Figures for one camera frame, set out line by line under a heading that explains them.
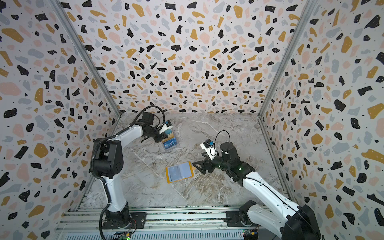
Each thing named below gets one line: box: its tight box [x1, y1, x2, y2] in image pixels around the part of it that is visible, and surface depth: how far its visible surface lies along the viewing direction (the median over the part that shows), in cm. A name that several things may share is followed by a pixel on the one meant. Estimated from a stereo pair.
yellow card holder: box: [165, 161, 195, 184], surface depth 92 cm
